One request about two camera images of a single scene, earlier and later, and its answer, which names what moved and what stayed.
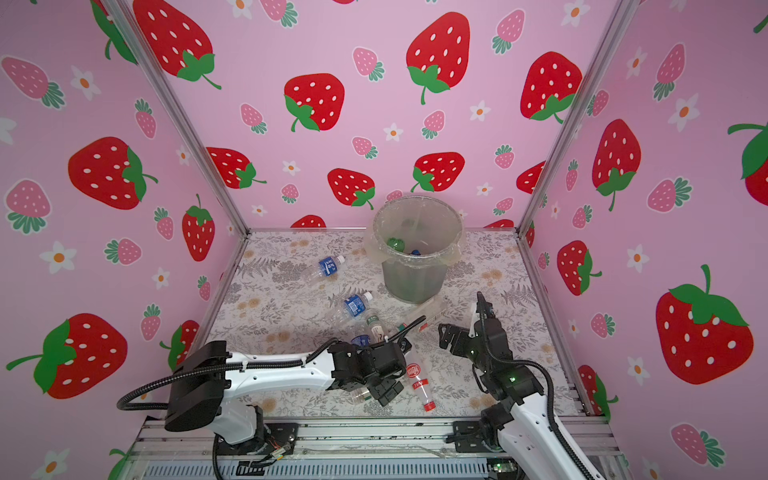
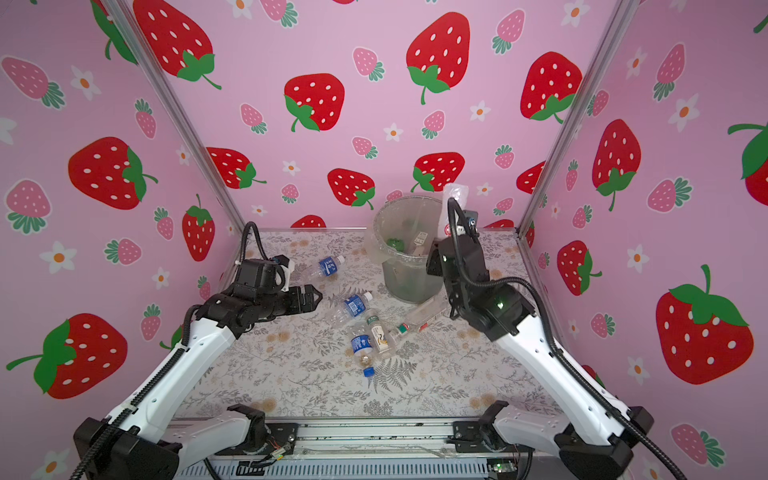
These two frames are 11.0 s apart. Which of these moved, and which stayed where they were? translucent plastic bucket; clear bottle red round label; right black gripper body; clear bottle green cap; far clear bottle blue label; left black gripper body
Moved: right black gripper body; clear bottle red round label; left black gripper body
Stayed: far clear bottle blue label; clear bottle green cap; translucent plastic bucket
